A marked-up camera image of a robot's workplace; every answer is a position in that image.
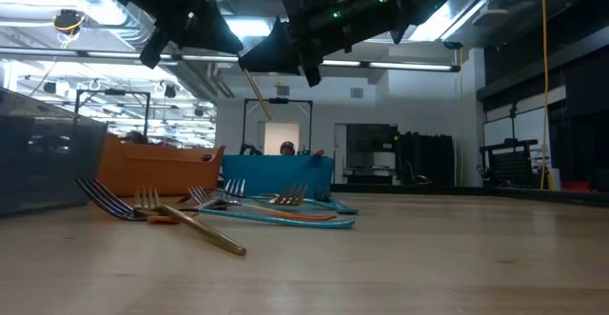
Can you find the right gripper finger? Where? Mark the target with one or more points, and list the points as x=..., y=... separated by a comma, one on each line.
x=276, y=51

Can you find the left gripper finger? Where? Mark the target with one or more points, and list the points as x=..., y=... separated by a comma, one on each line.
x=214, y=34

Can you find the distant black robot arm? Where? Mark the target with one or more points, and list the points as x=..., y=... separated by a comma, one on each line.
x=249, y=149

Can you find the ceiling light strip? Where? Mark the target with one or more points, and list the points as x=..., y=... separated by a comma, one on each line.
x=409, y=66
x=47, y=52

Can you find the person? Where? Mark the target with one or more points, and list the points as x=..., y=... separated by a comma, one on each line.
x=287, y=147
x=134, y=137

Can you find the blue plastic bin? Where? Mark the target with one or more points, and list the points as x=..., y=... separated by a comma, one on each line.
x=276, y=172

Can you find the dark shelf unit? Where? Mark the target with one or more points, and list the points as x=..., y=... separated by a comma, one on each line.
x=371, y=148

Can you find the orange plastic bin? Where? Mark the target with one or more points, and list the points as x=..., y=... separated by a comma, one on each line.
x=157, y=170

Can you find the black cabinet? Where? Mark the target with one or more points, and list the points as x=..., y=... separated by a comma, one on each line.
x=428, y=158

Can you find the grey translucent plastic bin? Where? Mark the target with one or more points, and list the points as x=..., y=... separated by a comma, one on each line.
x=47, y=172

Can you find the black pegboard cart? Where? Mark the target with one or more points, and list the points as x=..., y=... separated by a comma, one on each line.
x=511, y=165

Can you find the white jug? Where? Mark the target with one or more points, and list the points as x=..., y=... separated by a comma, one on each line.
x=554, y=180

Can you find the red bin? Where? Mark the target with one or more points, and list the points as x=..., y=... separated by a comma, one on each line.
x=575, y=186

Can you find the grey wall vent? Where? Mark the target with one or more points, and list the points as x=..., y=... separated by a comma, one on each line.
x=357, y=92
x=282, y=91

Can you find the black gantry frame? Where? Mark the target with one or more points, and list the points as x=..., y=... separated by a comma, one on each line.
x=277, y=101
x=114, y=92

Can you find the black aluminium table frame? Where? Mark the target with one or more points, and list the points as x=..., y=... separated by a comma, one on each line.
x=476, y=191

